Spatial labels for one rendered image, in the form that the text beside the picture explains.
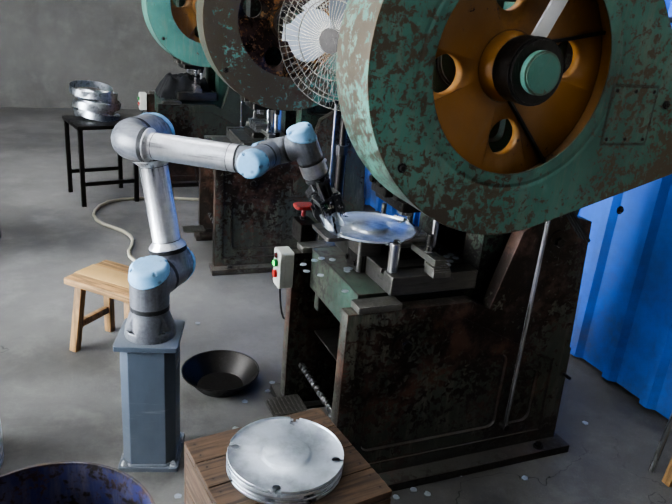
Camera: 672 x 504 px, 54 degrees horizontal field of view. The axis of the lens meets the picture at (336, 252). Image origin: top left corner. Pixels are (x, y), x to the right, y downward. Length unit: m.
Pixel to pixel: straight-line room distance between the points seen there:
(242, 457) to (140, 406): 0.55
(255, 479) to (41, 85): 7.20
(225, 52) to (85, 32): 5.30
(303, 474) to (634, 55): 1.32
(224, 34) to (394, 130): 1.79
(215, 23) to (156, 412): 1.78
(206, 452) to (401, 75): 1.04
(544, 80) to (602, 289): 1.62
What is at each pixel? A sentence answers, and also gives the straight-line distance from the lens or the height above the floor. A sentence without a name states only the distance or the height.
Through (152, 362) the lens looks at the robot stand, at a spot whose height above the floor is 0.39.
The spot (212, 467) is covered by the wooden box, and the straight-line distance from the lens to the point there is 1.73.
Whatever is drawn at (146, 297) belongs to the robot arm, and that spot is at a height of 0.60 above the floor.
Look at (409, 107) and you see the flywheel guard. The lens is 1.50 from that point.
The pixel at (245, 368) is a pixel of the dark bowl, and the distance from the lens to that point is 2.71.
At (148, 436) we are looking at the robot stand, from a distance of 2.21.
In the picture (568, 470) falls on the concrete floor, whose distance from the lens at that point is 2.53.
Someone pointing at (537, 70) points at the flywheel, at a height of 1.34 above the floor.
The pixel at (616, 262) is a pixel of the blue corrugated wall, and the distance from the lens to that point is 3.02.
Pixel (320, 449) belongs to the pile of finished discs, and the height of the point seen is 0.39.
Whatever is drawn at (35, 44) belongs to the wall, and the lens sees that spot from 8.41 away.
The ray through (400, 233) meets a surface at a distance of 2.07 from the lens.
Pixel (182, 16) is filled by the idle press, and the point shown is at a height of 1.25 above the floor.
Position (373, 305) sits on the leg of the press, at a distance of 1.89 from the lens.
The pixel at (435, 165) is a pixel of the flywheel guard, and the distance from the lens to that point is 1.57.
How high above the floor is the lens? 1.45
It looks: 21 degrees down
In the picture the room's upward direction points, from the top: 5 degrees clockwise
